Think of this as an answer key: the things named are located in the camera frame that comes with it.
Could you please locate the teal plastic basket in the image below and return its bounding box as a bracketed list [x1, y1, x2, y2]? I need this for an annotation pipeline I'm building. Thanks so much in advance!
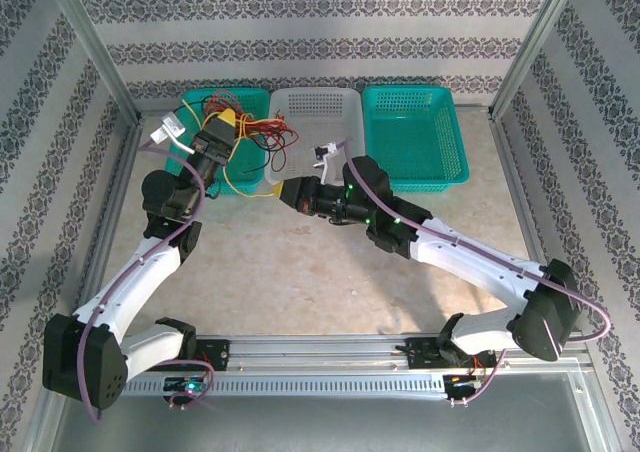
[163, 87, 271, 197]
[360, 85, 471, 194]

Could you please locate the white plastic basket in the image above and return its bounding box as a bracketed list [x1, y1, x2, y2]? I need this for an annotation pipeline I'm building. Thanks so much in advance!
[263, 87, 369, 189]

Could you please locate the small controller board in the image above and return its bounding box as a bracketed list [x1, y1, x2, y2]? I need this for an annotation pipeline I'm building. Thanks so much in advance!
[444, 374, 484, 391]
[163, 376, 207, 396]

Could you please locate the grey metal plate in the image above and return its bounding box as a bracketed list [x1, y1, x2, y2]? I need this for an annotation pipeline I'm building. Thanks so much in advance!
[49, 371, 601, 452]

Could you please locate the aluminium frame floor rail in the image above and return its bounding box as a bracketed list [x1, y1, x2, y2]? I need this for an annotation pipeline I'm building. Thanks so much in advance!
[485, 109, 556, 273]
[74, 116, 146, 323]

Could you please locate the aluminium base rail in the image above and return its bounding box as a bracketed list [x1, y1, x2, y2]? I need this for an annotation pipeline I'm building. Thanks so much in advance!
[124, 334, 594, 373]

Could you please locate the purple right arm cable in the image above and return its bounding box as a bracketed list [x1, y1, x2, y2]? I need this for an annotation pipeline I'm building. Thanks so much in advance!
[341, 136, 612, 408]

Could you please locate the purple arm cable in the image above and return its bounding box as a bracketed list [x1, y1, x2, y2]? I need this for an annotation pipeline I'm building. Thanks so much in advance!
[341, 136, 612, 408]
[79, 139, 217, 426]

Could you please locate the aluminium frame corner post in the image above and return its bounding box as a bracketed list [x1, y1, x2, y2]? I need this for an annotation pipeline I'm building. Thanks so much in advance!
[42, 0, 144, 123]
[489, 0, 589, 118]

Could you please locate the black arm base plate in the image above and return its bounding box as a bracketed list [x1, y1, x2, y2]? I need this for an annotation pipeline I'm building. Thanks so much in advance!
[192, 338, 232, 372]
[405, 336, 499, 371]

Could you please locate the slotted grey cable duct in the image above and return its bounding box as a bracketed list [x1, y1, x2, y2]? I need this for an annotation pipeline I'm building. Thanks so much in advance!
[122, 375, 451, 399]

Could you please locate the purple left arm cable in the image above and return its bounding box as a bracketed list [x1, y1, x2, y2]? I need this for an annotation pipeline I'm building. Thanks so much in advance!
[79, 139, 217, 426]

